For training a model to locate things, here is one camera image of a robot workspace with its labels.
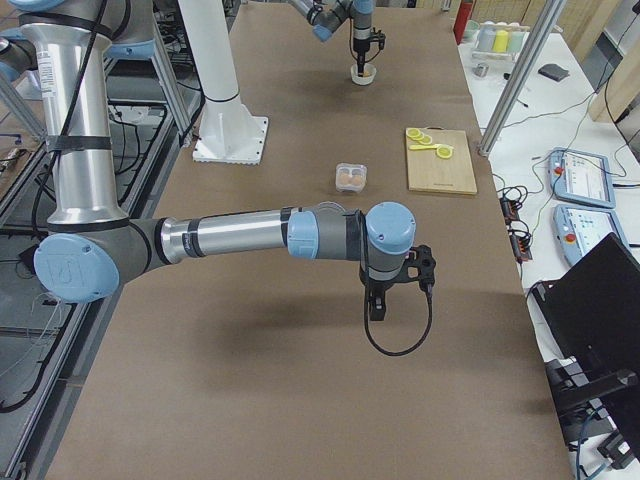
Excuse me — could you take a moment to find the teach pendant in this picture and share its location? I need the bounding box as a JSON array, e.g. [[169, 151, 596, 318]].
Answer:
[[548, 147, 616, 209], [553, 204, 629, 266]]

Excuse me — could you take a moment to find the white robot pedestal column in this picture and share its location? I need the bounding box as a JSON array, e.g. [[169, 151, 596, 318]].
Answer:
[[179, 0, 269, 165]]

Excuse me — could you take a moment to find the lower teach pendant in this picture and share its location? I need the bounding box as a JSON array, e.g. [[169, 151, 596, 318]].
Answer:
[[553, 204, 629, 266]]

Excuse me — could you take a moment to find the small metal cup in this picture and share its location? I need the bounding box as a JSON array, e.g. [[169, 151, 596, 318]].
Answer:
[[473, 63, 489, 78]]

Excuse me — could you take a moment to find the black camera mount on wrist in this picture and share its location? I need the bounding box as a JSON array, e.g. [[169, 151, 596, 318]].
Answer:
[[402, 245, 436, 297]]

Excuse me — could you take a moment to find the upper teach pendant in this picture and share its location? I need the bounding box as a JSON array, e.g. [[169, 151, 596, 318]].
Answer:
[[548, 147, 616, 209]]

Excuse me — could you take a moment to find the aluminium frame post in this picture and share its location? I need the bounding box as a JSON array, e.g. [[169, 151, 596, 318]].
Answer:
[[478, 0, 567, 157]]

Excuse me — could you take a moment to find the red bottle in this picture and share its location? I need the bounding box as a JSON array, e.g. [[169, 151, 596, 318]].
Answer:
[[453, 0, 474, 45]]

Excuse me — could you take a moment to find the clear plastic egg box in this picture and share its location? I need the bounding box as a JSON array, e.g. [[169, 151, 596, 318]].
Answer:
[[335, 163, 368, 193]]

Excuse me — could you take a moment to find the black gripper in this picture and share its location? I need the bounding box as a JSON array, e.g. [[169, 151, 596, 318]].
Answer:
[[352, 37, 371, 77], [359, 269, 406, 322]]

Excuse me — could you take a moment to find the black power strip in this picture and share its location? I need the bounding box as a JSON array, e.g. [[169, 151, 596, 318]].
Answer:
[[499, 195, 533, 264]]

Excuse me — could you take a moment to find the black looped wrist cable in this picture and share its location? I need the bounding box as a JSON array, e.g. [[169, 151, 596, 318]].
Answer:
[[362, 287, 434, 357]]

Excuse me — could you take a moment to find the lemon slice by knife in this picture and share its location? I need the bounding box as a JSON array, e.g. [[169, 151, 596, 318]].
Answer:
[[435, 144, 454, 159]]

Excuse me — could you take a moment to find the black laptop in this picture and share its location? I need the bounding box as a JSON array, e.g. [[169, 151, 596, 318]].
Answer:
[[533, 233, 639, 455]]

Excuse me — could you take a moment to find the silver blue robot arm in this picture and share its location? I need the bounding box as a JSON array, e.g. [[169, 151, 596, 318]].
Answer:
[[17, 1, 418, 321], [288, 0, 384, 77]]

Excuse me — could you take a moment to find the dark grey pad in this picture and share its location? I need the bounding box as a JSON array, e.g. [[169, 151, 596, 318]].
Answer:
[[538, 64, 570, 82]]

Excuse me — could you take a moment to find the black stand beside laptop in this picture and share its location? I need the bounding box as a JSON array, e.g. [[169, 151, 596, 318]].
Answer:
[[545, 359, 639, 470]]

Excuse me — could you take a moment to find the yellow plastic knife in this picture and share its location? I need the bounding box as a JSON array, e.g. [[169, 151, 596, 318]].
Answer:
[[408, 144, 441, 151]]

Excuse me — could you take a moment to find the wooden cutting board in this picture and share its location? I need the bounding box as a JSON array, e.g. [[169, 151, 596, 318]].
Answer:
[[405, 127, 478, 195]]

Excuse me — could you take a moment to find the white bowl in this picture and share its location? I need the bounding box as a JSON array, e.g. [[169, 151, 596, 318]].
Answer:
[[350, 63, 377, 86]]

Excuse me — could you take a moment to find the tray of coloured cups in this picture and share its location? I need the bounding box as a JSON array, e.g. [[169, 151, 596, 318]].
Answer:
[[471, 21, 530, 62]]

